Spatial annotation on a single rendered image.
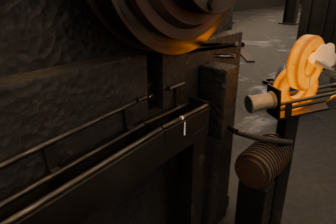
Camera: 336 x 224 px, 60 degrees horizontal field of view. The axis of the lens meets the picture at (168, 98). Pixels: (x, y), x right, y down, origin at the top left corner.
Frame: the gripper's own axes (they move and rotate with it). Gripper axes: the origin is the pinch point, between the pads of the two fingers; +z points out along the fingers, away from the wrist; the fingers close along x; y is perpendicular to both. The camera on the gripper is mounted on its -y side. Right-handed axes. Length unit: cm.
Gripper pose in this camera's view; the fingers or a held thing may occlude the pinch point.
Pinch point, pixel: (308, 56)
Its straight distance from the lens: 91.4
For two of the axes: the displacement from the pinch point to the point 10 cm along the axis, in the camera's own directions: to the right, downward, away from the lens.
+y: 1.9, -8.2, -5.4
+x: -7.8, 2.1, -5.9
